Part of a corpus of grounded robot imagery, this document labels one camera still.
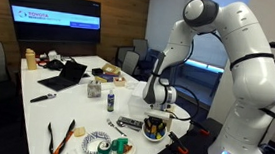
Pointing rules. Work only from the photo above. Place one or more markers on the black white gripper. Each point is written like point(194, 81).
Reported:
point(158, 114)

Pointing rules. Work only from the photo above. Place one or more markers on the green block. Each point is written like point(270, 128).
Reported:
point(118, 145)

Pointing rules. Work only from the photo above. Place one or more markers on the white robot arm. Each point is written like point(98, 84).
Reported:
point(252, 69)

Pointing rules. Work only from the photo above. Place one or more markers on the white bowl of blocks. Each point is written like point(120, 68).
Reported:
point(154, 131)

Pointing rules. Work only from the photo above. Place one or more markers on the clear plastic container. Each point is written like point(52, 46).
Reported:
point(136, 104)

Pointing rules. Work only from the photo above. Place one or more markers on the white plate with toy food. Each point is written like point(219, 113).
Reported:
point(130, 148)

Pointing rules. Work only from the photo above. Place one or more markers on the blue patterned paper plate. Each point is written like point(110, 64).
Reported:
point(91, 141)

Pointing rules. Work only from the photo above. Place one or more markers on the wooden shape sorter box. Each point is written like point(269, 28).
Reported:
point(169, 109)

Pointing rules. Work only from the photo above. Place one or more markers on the silver spoon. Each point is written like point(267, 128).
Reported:
point(136, 127)

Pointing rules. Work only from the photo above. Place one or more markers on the black remote control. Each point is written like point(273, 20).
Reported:
point(131, 122)

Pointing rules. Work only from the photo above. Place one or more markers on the silver fork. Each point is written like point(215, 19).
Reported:
point(112, 125)

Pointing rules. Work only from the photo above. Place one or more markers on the blue sanitizer bottle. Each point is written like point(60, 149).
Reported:
point(110, 101)

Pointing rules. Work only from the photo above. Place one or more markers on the black orange clamp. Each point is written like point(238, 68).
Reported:
point(194, 141)

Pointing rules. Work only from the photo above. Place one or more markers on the grey office chair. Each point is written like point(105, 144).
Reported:
point(130, 63)

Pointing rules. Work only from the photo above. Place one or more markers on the green soda can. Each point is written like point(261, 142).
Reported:
point(104, 147)

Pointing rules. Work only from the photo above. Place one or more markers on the toy bread slice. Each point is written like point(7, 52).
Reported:
point(79, 131)

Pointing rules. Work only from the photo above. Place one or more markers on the black laptop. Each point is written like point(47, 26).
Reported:
point(70, 75)

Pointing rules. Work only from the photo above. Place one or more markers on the black marker pen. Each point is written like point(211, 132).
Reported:
point(44, 97)

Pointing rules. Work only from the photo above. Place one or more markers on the tan bottle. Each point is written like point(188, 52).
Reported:
point(31, 59)

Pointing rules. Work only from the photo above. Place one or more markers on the wall television screen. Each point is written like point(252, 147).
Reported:
point(65, 21)

